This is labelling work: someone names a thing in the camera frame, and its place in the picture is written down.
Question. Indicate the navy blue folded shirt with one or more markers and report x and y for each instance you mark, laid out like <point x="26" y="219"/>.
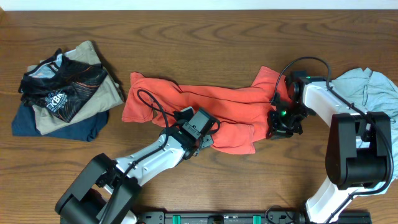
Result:
<point x="87" y="130"/>

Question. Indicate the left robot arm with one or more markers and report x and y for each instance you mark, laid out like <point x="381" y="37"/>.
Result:
<point x="106" y="188"/>

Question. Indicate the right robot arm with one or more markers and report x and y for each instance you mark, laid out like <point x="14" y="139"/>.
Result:
<point x="358" y="159"/>

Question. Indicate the beige folded shirt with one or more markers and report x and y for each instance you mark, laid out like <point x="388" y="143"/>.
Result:
<point x="107" y="96"/>

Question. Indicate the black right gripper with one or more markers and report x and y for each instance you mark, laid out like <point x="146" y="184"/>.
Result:
<point x="280" y="131"/>

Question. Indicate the light grey blue shirt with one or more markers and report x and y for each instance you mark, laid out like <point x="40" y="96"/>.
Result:
<point x="372" y="91"/>

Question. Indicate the black patterned jersey shirt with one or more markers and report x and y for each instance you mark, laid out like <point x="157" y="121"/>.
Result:
<point x="61" y="85"/>

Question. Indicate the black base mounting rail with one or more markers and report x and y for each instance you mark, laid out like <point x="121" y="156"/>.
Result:
<point x="272" y="216"/>

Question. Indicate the red orange polo shirt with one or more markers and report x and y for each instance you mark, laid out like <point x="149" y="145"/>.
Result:
<point x="242" y="112"/>

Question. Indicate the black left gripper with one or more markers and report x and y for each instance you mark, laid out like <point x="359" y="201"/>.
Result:
<point x="207" y="140"/>

